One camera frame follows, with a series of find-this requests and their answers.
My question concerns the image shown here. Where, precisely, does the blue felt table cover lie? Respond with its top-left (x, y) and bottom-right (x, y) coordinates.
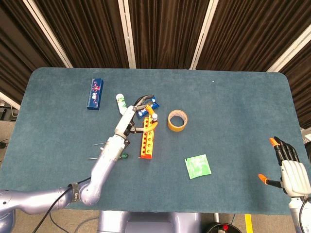
top-left (0, 67), bottom-right (308, 216)

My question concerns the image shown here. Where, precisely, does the green foil sachet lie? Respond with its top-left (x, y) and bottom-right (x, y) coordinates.
top-left (184, 154), bottom-right (212, 180)

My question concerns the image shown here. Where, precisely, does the white partition frame post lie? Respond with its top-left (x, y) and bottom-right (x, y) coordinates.
top-left (0, 91), bottom-right (21, 111)
top-left (118, 0), bottom-right (137, 69)
top-left (266, 23), bottom-right (311, 73)
top-left (189, 0), bottom-right (219, 70)
top-left (23, 0), bottom-right (73, 68)

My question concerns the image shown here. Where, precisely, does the blue white snack packet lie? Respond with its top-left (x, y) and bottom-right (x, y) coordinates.
top-left (136, 96), bottom-right (161, 119)

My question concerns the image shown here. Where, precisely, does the thick green black screwdriver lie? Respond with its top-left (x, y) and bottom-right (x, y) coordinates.
top-left (87, 152), bottom-right (129, 161)

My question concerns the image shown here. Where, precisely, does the small white green bottle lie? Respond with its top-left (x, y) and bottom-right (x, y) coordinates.
top-left (116, 93), bottom-right (127, 115)

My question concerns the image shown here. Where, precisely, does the silver robot torso base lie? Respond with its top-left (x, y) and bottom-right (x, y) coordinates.
top-left (97, 210), bottom-right (203, 233)

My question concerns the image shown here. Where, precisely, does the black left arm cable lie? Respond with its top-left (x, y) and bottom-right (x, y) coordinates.
top-left (33, 177), bottom-right (92, 233)

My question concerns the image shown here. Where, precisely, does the black device with red button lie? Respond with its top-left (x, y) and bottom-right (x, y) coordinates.
top-left (208, 222), bottom-right (243, 233)

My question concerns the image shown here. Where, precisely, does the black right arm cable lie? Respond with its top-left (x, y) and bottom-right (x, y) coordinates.
top-left (298, 195), bottom-right (311, 233)

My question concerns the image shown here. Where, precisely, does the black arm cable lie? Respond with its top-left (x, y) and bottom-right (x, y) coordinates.
top-left (298, 195), bottom-right (311, 233)
top-left (33, 177), bottom-right (92, 233)

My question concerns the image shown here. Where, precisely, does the yellow packing tape roll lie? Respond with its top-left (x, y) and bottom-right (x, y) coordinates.
top-left (167, 109), bottom-right (189, 133)

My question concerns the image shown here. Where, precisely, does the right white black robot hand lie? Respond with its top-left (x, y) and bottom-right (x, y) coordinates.
top-left (258, 136), bottom-right (309, 197)

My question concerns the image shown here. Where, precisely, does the black velcro strap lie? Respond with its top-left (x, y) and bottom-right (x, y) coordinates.
top-left (69, 183), bottom-right (81, 203)

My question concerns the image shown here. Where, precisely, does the blue rectangular printed box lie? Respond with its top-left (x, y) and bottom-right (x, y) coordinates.
top-left (86, 78), bottom-right (105, 111)

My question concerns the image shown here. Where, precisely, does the orange yellow tool rack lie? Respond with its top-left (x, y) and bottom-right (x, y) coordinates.
top-left (138, 117), bottom-right (156, 160)

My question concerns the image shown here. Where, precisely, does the yellow floor tape strip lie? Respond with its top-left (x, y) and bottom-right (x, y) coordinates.
top-left (244, 214), bottom-right (254, 233)

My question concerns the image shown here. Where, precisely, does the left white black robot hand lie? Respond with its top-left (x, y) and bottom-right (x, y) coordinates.
top-left (113, 94), bottom-right (159, 142)

